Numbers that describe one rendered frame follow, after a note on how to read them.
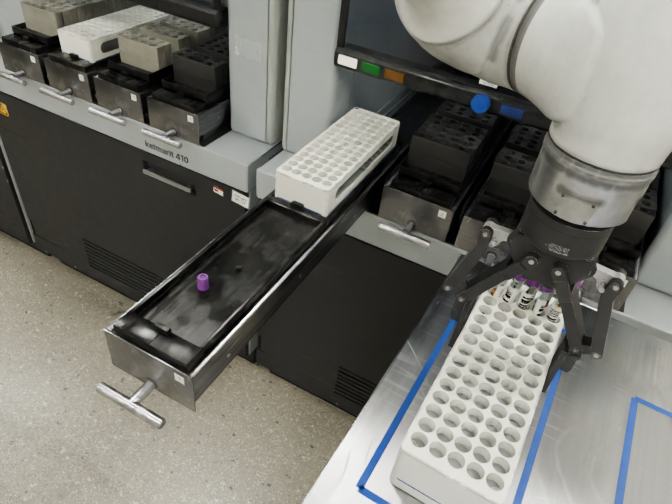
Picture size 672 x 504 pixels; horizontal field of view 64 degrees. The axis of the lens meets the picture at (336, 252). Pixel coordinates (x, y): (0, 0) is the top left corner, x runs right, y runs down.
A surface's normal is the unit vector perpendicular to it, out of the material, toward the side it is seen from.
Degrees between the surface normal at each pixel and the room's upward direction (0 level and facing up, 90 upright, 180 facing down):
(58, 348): 0
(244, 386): 0
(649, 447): 0
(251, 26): 90
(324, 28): 90
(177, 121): 90
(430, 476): 90
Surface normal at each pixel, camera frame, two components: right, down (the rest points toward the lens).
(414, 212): -0.47, 0.54
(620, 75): -0.67, 0.40
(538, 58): -0.84, 0.33
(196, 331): 0.11, -0.76
